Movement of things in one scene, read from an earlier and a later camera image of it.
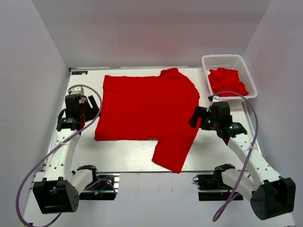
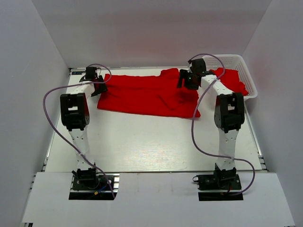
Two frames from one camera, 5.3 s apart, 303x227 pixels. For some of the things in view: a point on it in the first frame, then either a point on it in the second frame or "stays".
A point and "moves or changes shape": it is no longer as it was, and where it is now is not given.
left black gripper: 93,110 → 102,88
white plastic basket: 233,61 stays
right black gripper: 200,112 → 183,74
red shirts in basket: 223,79 stays
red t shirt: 157,108 moves or changes shape
